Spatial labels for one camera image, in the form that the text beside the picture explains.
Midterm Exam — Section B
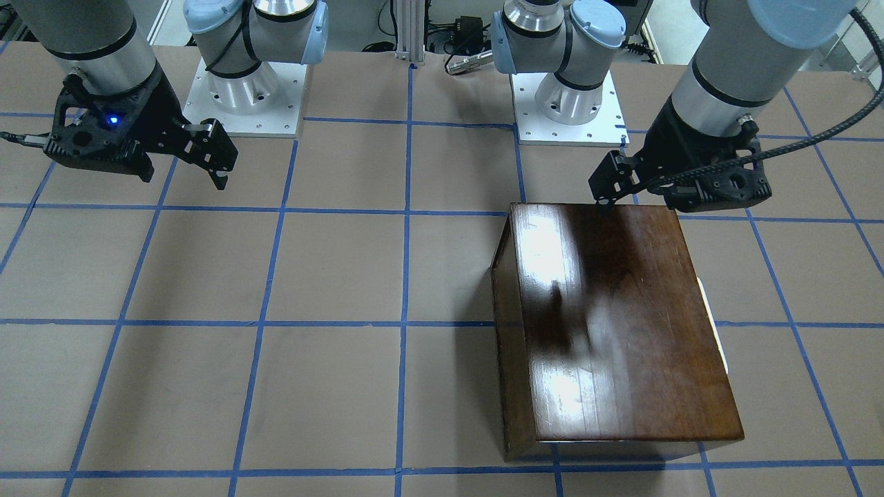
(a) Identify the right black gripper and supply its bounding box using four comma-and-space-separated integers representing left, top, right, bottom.
42, 66, 239, 190

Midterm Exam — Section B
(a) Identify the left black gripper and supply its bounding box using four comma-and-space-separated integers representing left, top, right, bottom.
588, 104, 773, 213

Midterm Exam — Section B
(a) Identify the light wooden drawer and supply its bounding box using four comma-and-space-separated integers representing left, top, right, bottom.
697, 277, 729, 375

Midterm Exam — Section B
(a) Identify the dark wooden drawer cabinet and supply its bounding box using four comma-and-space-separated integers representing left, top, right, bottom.
490, 202, 744, 460

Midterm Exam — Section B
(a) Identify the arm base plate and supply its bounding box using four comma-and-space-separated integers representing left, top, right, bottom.
183, 59, 310, 139
510, 72, 631, 148

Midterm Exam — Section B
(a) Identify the aluminium frame post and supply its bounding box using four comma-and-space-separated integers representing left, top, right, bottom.
391, 0, 428, 66

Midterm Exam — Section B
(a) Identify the black braided cable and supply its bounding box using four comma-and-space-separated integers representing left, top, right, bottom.
632, 7, 884, 194

